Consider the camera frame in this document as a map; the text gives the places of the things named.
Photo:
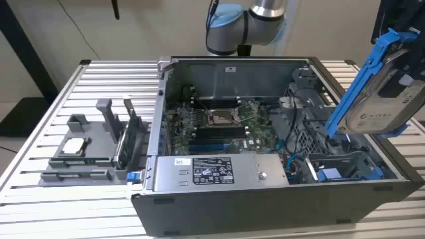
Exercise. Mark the black stand post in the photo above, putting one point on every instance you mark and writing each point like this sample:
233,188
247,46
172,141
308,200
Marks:
23,49

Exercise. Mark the silver power supply unit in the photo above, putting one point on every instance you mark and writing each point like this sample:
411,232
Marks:
245,171

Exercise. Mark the thin metal locking lever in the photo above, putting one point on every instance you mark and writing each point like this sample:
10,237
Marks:
203,104

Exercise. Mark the hard disk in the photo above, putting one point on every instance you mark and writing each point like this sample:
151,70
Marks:
365,104
328,174

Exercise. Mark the black expansion slot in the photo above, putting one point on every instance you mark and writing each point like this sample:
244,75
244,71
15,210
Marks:
207,142

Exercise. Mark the grey perforated drive cage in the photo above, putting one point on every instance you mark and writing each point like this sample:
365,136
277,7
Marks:
305,124

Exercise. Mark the blue case latch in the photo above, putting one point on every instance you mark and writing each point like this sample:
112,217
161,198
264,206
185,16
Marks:
134,177

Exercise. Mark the black RAM slot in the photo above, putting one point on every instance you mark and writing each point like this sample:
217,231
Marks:
220,138
220,135
220,132
220,129

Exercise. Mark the black antenna rod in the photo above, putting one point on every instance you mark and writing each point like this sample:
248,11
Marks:
115,10

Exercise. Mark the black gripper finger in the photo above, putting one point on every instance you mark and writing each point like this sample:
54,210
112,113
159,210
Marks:
393,85

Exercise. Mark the CPU socket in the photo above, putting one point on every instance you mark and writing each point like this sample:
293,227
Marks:
220,117

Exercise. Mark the silver CPU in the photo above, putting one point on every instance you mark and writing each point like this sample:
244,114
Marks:
74,147

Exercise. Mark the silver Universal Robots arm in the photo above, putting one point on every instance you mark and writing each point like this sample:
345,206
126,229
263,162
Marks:
225,35

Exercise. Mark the open black PC case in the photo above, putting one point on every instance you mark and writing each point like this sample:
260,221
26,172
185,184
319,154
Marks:
252,211

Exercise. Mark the grey parts rack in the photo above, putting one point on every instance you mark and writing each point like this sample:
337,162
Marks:
96,139

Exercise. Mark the green graphics card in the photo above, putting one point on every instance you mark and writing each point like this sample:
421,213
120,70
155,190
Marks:
128,147

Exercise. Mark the green motherboard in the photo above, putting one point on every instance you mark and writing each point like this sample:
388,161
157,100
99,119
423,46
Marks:
252,139

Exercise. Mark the blue expansion slot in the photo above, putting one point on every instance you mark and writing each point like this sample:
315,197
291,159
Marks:
205,149

